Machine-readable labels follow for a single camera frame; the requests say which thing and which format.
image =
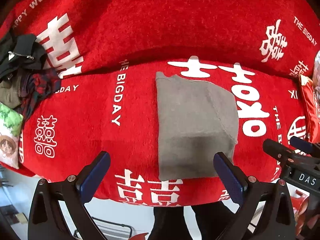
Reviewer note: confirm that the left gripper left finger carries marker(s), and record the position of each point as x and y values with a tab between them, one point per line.
46	220

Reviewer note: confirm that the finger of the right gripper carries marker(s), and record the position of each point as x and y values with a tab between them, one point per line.
281	153
312	149

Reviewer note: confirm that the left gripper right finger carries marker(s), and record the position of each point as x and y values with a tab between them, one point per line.
277	219

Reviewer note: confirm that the grey knitted garment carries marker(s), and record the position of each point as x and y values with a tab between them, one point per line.
196	119

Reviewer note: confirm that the red pillow with gold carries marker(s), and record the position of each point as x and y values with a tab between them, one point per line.
311	107

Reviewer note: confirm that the black metal rack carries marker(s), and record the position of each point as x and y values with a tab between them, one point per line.
112	230

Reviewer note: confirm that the grey white patterned cloth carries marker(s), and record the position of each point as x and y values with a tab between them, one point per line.
316	73

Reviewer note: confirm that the olive brown garment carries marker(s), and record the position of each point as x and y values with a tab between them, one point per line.
10	92

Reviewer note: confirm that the dark plaid garment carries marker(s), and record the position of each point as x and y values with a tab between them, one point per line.
35	87

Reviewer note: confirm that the black garment with zipper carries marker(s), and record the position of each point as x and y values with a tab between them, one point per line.
20	52

